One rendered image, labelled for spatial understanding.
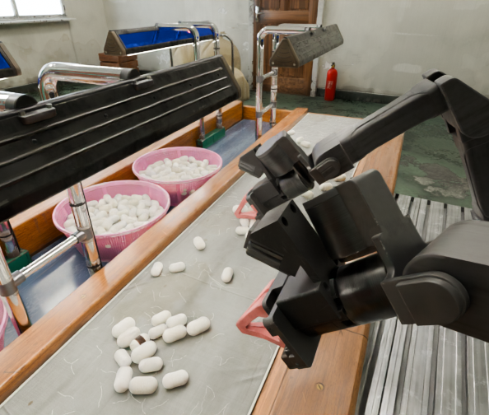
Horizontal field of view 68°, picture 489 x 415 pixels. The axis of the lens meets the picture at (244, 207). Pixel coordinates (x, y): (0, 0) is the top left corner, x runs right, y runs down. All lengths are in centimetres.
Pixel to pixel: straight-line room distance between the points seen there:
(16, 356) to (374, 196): 52
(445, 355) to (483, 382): 6
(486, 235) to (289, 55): 78
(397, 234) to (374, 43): 492
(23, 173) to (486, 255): 35
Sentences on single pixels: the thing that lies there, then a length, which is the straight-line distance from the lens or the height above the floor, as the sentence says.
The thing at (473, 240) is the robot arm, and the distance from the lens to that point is 30.
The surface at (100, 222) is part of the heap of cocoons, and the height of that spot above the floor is 74.
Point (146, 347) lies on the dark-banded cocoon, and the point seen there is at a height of 76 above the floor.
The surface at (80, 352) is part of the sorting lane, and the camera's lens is 63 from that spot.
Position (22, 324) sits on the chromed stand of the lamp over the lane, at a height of 77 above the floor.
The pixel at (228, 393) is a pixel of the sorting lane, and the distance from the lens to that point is 54.
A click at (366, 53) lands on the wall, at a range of 522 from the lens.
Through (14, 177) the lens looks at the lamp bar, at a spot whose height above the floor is 107.
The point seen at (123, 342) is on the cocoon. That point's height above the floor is 76.
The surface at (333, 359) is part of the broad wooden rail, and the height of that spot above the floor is 76.
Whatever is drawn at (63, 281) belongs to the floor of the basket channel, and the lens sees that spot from 87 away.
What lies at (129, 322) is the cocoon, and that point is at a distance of 62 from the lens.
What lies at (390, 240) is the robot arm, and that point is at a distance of 31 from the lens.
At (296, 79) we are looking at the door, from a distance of 544.
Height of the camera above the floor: 120
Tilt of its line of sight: 30 degrees down
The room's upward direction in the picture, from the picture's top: straight up
